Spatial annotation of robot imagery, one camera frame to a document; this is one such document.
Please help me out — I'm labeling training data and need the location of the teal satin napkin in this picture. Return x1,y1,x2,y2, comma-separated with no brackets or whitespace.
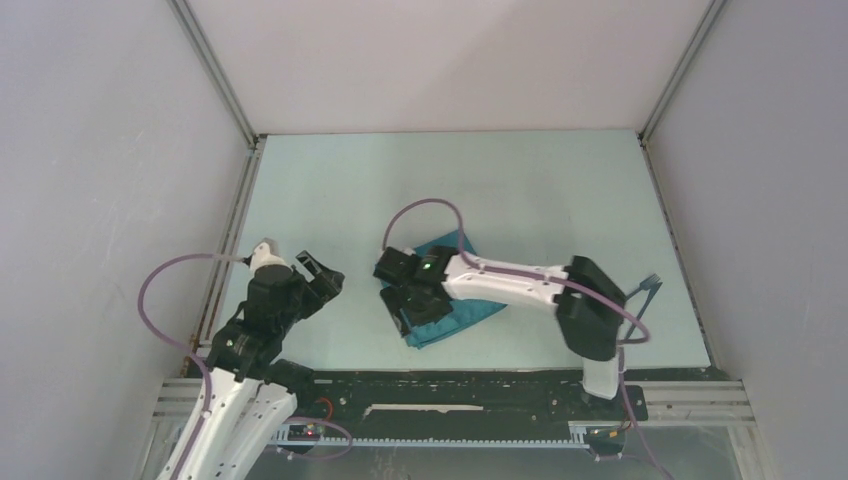
401,230,506,349

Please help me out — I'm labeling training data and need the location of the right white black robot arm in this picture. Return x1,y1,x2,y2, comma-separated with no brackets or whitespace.
373,246,626,418

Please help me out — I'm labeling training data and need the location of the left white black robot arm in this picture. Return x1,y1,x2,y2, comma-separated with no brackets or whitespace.
151,240,345,479

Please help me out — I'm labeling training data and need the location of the small black circuit board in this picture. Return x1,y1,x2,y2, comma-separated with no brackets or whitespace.
286,425,324,442

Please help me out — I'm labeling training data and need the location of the blue plastic fork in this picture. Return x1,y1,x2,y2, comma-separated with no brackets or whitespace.
626,274,662,299

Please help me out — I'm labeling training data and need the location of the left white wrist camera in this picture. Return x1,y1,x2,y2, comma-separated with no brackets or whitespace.
246,238,290,273

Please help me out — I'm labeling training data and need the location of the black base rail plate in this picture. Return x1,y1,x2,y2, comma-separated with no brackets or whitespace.
295,370,648,443

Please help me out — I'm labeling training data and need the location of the grey slotted cable duct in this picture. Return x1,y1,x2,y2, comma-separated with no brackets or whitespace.
264,423,594,450

